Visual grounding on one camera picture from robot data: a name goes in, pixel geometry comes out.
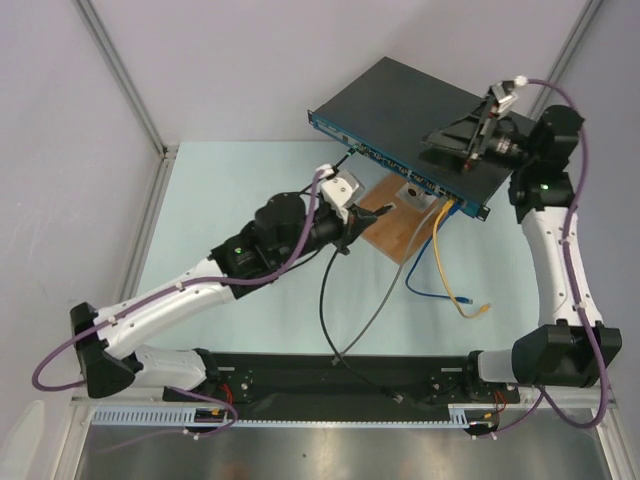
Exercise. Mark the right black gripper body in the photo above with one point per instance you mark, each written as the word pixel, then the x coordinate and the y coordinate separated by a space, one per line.
pixel 476 138

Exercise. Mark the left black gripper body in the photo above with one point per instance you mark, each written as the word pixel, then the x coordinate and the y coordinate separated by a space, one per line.
pixel 333 231

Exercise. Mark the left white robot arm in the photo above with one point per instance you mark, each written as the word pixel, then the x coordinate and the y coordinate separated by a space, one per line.
pixel 115 354

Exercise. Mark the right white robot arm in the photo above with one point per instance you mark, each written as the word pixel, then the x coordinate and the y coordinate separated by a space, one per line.
pixel 571 347

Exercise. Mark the wooden board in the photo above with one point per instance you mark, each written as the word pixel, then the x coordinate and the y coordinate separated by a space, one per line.
pixel 403 231

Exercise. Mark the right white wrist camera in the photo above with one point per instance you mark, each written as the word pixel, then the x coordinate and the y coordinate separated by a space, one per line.
pixel 502 96

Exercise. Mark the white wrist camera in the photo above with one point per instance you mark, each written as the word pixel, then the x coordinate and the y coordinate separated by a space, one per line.
pixel 340 188
pixel 502 96

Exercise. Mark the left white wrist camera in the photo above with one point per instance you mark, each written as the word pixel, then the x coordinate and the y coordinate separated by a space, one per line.
pixel 340 188

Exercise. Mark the metal switch mounting bracket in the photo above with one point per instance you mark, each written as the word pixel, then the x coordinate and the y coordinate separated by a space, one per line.
pixel 415 197

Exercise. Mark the dark network switch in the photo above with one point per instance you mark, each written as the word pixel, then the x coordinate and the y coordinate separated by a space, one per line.
pixel 385 113

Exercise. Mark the right aluminium frame post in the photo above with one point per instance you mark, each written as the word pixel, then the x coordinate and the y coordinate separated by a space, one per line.
pixel 578 33

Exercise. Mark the aluminium frame post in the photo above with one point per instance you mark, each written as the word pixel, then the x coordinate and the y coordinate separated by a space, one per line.
pixel 117 75
pixel 578 33

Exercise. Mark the left aluminium frame post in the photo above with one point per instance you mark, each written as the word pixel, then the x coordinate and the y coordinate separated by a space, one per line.
pixel 117 75

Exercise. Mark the aluminium frame rail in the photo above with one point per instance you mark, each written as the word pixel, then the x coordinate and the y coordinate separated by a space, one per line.
pixel 532 443

